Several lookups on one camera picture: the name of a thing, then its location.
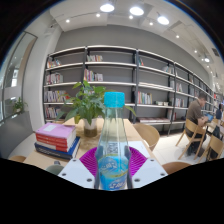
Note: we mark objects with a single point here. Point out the grey wall shelf unit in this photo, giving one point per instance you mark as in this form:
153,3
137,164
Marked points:
153,76

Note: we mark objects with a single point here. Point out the laptop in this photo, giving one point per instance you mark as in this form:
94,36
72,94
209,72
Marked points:
209,117

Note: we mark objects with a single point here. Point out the black backpack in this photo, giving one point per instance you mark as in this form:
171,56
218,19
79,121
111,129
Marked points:
216,133

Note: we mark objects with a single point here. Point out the pink book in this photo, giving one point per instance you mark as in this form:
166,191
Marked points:
55,130

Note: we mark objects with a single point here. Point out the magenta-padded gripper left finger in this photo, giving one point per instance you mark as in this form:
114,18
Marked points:
75,171

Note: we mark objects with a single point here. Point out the green potted plant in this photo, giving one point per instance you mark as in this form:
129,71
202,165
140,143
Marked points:
88,103

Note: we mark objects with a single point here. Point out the clear bottle with blue cap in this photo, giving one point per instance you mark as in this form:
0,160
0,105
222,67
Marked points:
112,163

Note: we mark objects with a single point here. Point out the person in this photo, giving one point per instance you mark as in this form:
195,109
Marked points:
219,111
194,113

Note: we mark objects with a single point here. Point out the dark blue book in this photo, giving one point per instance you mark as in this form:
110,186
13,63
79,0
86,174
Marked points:
60,152

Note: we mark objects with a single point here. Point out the ceiling lights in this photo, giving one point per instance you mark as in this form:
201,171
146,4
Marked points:
136,10

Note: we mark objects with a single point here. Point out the red book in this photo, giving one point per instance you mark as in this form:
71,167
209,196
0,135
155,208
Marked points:
53,139
53,146

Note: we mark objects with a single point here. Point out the small green plant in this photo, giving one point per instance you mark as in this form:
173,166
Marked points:
19,105

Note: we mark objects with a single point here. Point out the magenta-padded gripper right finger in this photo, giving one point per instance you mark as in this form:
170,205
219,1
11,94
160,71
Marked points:
150,171

